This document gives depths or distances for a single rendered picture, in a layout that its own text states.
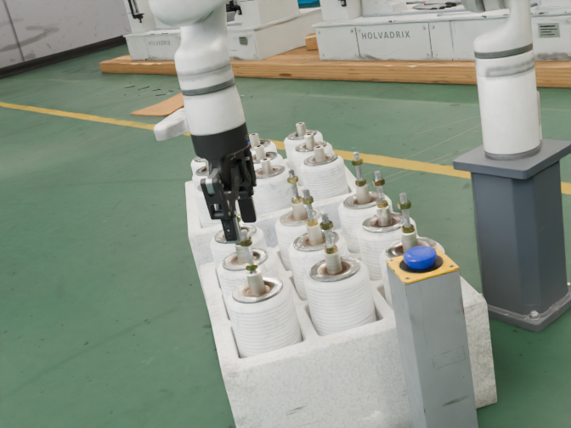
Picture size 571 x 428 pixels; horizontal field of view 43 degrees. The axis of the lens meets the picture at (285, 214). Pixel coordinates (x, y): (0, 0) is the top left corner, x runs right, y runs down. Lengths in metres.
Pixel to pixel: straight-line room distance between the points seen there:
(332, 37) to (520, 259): 2.56
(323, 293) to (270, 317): 0.08
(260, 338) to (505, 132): 0.53
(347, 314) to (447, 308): 0.19
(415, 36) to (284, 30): 1.21
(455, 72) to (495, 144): 1.90
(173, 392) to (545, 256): 0.69
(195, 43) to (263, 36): 3.32
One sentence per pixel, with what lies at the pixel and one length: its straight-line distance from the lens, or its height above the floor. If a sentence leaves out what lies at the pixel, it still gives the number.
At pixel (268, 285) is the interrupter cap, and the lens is 1.05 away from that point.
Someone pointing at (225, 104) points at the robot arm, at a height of 0.53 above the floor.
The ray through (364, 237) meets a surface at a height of 0.24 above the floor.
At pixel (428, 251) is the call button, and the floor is 0.33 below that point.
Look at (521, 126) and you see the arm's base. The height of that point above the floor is 0.35.
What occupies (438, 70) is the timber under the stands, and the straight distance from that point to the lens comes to 3.18.
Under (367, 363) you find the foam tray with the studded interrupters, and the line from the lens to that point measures 1.05.
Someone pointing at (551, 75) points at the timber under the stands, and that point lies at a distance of 2.88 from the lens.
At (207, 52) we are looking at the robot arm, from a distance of 0.91.
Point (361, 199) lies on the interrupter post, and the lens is 1.28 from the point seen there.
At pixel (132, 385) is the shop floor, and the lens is 1.41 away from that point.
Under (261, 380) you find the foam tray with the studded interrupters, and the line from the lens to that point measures 1.02.
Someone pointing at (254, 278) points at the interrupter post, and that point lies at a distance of 1.03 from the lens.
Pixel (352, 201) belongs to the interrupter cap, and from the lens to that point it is 1.29.
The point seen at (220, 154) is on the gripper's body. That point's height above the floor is 0.47.
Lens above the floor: 0.71
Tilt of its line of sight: 21 degrees down
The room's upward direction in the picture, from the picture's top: 12 degrees counter-clockwise
